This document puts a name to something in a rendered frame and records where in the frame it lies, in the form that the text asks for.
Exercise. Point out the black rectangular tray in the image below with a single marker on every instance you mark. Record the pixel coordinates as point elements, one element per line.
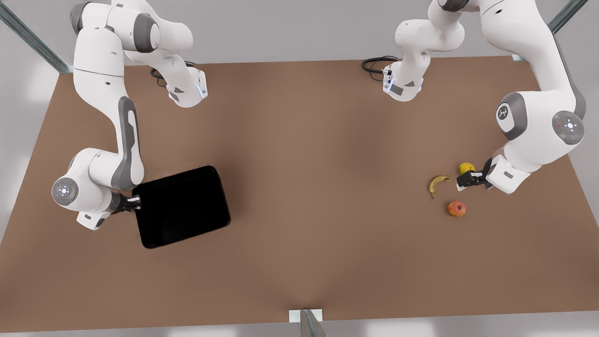
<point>182,206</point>

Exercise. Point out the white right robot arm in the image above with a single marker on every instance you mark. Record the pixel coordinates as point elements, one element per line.
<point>100,79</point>

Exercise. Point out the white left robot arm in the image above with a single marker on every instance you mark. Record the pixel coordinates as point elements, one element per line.
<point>529,61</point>

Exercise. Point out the yellow pear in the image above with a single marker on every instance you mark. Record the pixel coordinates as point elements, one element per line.
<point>466,168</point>

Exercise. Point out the red-orange apple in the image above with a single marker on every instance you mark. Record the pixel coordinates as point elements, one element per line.
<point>456,208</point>

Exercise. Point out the yellow-green banana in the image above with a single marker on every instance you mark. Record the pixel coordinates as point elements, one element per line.
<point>437,183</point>

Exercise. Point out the silver frame post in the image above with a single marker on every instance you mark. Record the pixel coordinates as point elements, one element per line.
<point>32,40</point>
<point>559,23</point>
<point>309,324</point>

